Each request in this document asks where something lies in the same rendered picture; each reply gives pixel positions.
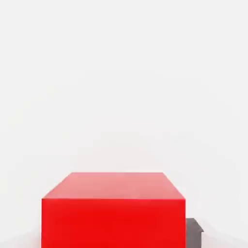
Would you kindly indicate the small red cube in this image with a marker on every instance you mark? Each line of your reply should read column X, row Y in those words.
column 113, row 222

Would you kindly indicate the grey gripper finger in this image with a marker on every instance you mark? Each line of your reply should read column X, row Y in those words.
column 192, row 233

